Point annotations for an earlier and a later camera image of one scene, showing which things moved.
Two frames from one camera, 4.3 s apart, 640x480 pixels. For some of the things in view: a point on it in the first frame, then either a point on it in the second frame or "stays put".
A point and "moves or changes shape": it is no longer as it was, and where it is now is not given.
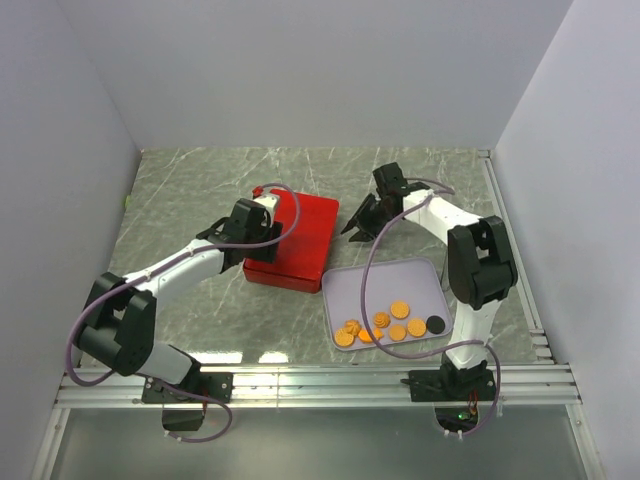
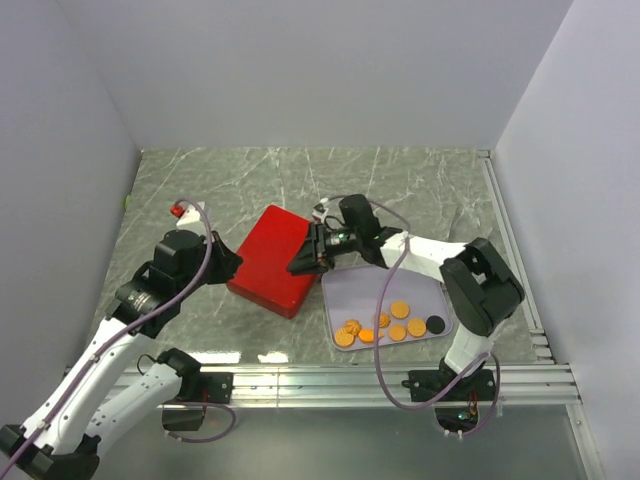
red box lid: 306,253 moves or changes shape
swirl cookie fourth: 381,319 stays put
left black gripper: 266,253 → 227,259
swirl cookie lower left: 353,326 stays put
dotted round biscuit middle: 400,310 stays put
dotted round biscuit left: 343,338 stays put
